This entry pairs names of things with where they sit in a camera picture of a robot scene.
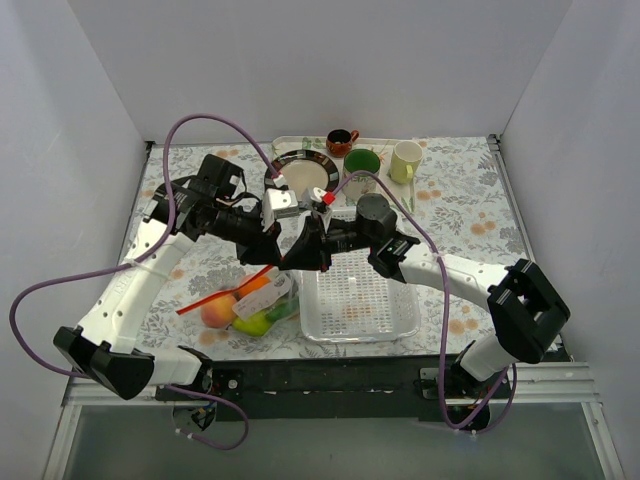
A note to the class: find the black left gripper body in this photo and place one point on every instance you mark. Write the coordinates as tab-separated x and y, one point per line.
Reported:
265	240

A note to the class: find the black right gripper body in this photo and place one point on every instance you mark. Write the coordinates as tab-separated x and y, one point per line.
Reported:
324	240

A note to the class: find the clear zip top bag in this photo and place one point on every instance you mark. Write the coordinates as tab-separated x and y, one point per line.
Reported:
283	287

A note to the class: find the white plastic basket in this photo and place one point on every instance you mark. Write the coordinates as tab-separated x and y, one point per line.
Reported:
352	303

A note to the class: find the green fake pear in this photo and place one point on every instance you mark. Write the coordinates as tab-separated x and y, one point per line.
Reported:
256	325

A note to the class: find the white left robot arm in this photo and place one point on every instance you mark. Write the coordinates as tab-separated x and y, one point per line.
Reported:
103	344

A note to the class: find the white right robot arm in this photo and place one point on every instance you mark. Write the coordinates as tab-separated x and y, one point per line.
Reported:
526	310

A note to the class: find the floral mug green inside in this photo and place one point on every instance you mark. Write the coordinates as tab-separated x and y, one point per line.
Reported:
360	165

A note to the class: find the pale yellow mug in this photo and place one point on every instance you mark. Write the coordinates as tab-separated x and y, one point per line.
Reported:
406	157

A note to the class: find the dark rimmed beige plate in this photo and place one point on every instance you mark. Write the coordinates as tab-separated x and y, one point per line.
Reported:
305	169

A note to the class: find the floral tablecloth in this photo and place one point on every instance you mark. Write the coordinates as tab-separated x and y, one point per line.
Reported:
459	201

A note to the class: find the floral serving tray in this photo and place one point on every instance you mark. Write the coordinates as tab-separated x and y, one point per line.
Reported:
405	193

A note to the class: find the small brown cup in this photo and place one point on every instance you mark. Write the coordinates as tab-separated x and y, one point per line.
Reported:
339	142

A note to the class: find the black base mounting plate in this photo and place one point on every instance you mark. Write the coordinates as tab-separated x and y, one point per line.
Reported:
326	406

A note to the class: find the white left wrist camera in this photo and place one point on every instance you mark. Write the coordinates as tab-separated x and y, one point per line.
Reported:
277	204

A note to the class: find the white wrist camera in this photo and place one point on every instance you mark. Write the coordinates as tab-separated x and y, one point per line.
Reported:
277	204
312	199

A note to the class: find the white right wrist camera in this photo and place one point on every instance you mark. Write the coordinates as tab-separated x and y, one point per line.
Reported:
312	199

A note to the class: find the aluminium frame rail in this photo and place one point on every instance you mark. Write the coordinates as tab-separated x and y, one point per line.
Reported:
547	382

